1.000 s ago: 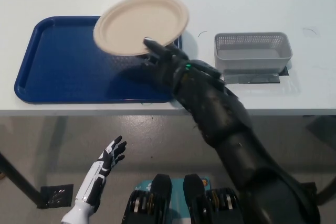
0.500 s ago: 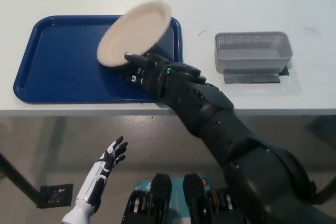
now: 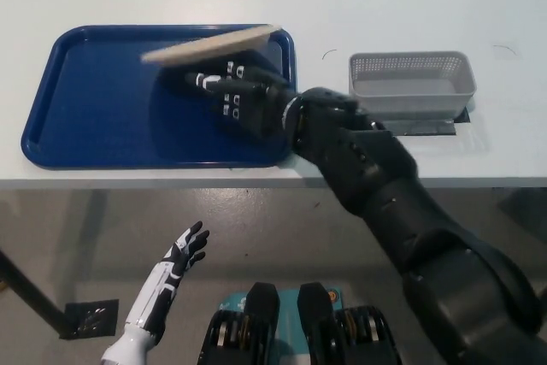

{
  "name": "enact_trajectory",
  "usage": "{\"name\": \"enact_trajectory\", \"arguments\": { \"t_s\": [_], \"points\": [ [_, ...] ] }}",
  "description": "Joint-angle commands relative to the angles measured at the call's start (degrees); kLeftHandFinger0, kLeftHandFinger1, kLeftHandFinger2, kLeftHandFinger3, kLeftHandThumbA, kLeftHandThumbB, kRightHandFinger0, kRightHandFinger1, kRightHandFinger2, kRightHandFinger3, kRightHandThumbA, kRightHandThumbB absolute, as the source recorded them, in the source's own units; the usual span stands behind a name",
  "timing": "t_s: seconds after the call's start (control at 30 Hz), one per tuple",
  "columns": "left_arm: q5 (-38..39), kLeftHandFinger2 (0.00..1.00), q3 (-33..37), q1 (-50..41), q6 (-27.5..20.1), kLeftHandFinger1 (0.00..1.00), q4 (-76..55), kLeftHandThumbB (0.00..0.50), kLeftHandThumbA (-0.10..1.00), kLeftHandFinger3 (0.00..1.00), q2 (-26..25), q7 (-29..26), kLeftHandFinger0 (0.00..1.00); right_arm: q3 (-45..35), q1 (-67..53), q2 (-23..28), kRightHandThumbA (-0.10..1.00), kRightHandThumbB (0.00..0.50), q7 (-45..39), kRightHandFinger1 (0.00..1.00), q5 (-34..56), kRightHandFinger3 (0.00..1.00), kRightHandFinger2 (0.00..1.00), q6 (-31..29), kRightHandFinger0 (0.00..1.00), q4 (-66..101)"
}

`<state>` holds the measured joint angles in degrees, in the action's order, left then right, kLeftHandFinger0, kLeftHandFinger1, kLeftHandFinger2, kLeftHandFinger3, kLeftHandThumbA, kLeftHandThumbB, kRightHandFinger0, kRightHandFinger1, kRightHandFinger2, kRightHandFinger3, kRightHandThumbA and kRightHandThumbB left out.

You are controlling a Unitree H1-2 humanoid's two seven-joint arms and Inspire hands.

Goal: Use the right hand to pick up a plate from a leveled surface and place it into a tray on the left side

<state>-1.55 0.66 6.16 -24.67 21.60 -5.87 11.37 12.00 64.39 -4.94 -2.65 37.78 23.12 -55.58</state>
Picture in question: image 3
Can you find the white and black left hand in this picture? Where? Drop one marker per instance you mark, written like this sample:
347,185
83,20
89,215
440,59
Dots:
168,275

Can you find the black table leg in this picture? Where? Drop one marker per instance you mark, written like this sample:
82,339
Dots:
34,288

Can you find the black robot left leg block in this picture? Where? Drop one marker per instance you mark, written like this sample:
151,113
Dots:
260,318

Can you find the black robot leg block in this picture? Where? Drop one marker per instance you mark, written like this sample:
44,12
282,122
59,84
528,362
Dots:
260,318
318,322

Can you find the beige paper plate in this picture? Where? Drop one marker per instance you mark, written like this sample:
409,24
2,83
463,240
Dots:
213,44

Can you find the blue plastic tray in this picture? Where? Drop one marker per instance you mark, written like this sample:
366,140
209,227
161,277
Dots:
85,104

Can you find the grey perforated plastic basket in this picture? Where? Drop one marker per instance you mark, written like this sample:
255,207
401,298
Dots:
410,78

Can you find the black robot legs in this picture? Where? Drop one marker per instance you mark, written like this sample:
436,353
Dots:
289,311

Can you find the black table foot plate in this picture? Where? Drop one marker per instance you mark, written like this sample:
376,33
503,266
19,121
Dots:
96,316

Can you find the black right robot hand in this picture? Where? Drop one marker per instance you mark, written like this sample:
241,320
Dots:
243,100

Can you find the black robot right leg block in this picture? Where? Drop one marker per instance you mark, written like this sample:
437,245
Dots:
318,322

